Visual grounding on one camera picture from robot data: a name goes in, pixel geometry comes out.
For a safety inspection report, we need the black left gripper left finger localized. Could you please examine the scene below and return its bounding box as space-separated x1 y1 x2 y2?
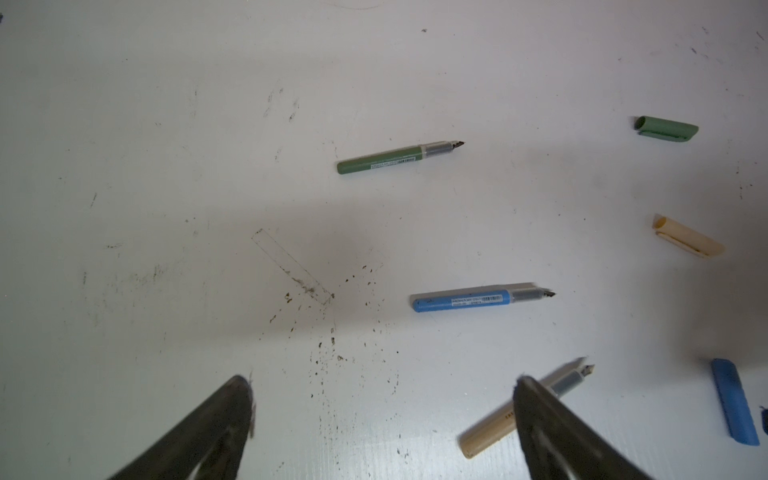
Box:
112 375 255 479

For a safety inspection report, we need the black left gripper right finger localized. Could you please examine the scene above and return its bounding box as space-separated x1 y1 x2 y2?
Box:
513 376 649 479

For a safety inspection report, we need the blue pen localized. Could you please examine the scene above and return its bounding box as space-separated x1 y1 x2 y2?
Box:
411 286 556 313

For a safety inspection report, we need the blue pen cap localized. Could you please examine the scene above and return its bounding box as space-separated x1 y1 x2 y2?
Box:
710 358 760 447

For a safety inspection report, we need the beige pen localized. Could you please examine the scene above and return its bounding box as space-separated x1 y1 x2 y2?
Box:
458 357 595 459

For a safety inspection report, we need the beige pen cap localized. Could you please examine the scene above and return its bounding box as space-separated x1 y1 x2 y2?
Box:
653 216 725 258

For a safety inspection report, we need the green pen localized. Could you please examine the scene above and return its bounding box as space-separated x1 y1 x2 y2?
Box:
336 140 464 175

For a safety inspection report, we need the green pen cap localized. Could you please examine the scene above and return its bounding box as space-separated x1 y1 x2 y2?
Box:
634 116 699 143

